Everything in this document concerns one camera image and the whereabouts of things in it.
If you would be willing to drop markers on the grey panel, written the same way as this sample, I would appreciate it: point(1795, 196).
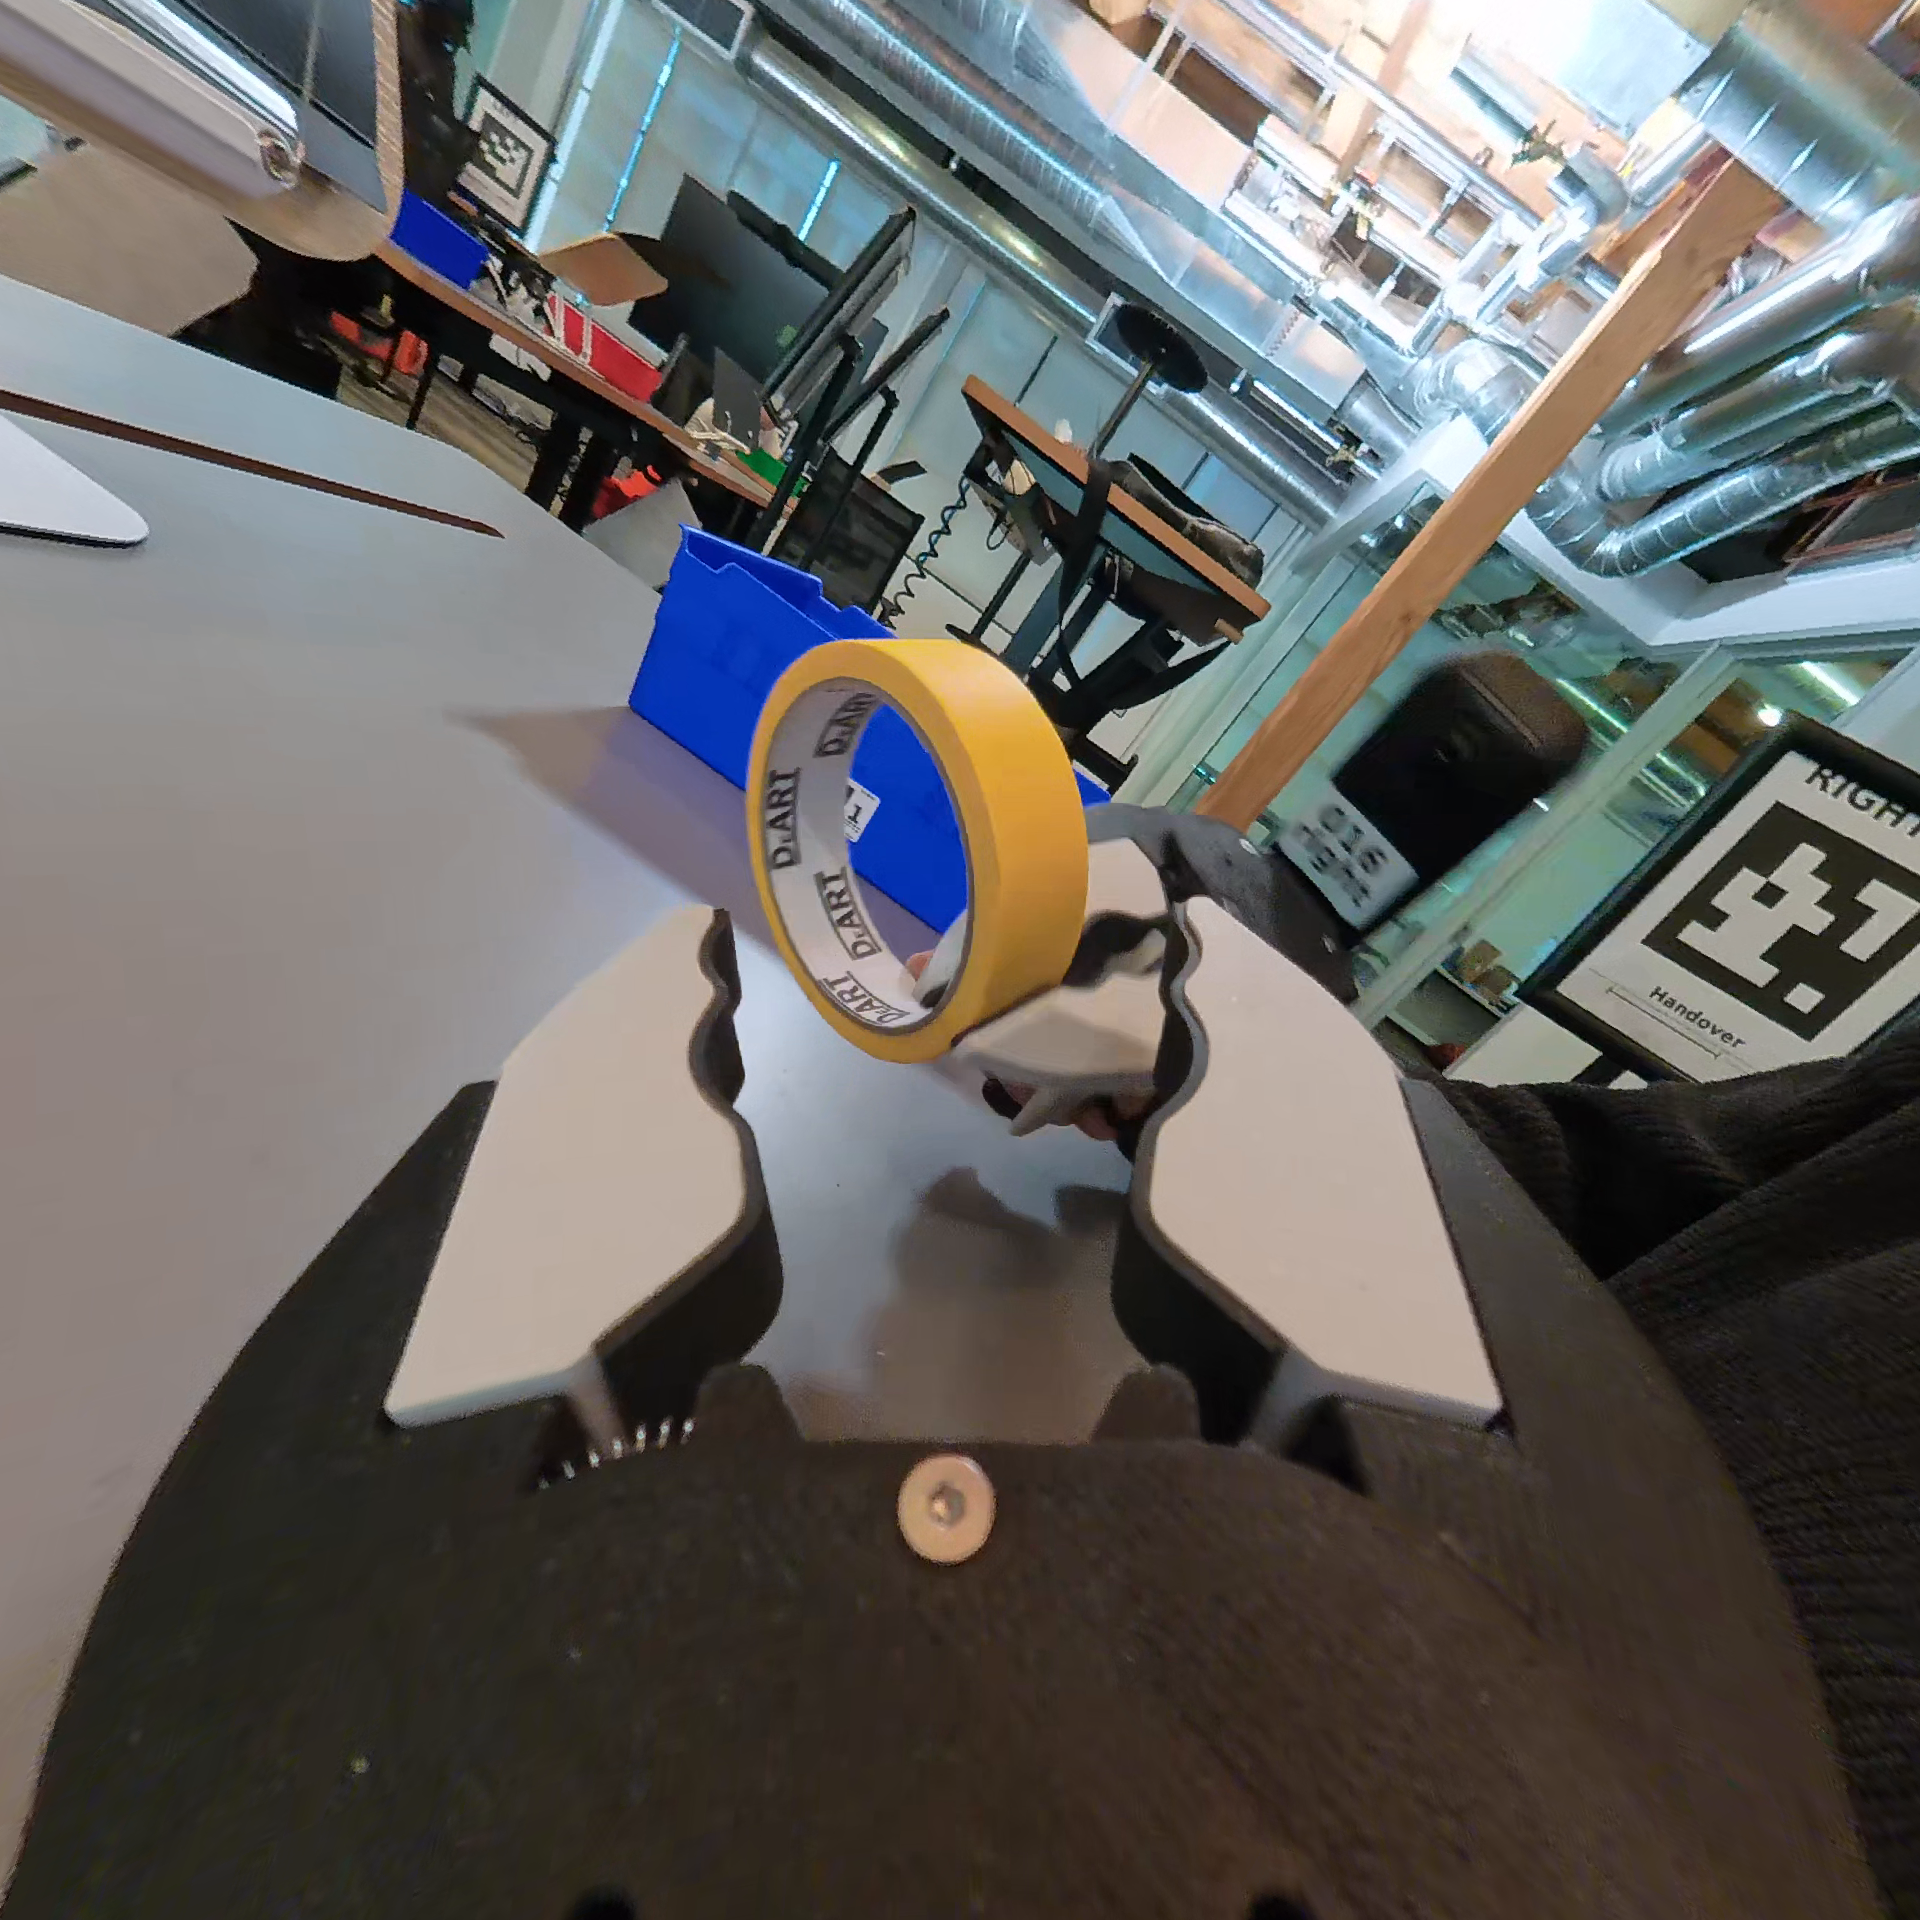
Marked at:
point(636, 532)

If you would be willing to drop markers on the wooden-top standing desk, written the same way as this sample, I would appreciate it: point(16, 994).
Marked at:
point(1109, 483)

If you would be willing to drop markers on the black computer monitor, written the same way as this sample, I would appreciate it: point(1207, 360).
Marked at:
point(732, 271)

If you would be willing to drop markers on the red storage bin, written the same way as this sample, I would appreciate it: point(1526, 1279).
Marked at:
point(596, 321)

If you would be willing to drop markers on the white document stand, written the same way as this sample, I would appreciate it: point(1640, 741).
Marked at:
point(58, 496)

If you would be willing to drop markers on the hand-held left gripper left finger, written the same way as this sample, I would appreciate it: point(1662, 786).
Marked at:
point(572, 1165)

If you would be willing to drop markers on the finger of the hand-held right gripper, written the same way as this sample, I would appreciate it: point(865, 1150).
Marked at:
point(1063, 1052)
point(1118, 885)

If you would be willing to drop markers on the framed marker sign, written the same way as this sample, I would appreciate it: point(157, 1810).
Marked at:
point(1769, 901)

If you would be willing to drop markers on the small marker sign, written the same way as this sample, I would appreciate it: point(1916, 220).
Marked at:
point(509, 149)

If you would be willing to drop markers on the long wooden desk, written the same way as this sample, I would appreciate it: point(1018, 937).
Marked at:
point(453, 289)

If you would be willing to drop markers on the large silver ventilation duct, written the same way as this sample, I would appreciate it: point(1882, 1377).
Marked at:
point(960, 163)

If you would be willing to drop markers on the open cardboard box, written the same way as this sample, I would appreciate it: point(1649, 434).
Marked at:
point(596, 262)

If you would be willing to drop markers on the black computer case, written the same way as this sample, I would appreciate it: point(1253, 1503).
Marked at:
point(848, 532)

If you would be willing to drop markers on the small blue storage bin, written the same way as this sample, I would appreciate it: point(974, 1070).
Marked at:
point(436, 241)

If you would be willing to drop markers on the silver duct with elbow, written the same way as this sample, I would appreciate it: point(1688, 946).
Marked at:
point(1727, 396)

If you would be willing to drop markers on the black monitor on arm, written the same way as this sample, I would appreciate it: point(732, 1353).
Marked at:
point(853, 326)

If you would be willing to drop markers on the yellow masking tape roll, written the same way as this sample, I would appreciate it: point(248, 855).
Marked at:
point(1018, 775)

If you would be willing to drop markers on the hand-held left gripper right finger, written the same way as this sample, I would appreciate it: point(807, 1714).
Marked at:
point(1324, 1197)

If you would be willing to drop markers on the blue bin with marker sticker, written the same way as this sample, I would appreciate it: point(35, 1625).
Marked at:
point(704, 642)

